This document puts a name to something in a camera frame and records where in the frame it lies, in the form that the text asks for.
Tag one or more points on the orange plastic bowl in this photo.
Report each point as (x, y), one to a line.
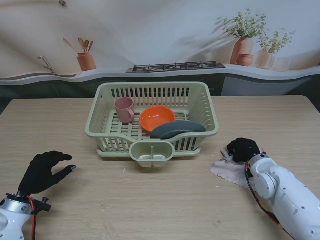
(156, 117)

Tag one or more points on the pale pink wiping cloth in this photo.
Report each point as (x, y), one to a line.
(230, 171)

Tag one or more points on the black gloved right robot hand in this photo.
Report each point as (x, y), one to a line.
(245, 150)

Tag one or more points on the printed kitchen backdrop banner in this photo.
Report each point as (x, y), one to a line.
(150, 37)

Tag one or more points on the grey round plate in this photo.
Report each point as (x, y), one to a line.
(175, 128)

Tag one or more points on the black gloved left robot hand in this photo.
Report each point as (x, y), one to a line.
(42, 175)

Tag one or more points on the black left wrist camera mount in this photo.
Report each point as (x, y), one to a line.
(42, 206)

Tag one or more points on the green cutlery holder cup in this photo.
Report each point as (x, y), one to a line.
(150, 162)

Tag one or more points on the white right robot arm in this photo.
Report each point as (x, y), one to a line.
(282, 190)

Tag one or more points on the green plastic dish rack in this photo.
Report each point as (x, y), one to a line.
(150, 85)

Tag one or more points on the pink plastic mug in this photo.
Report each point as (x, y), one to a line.
(123, 110)

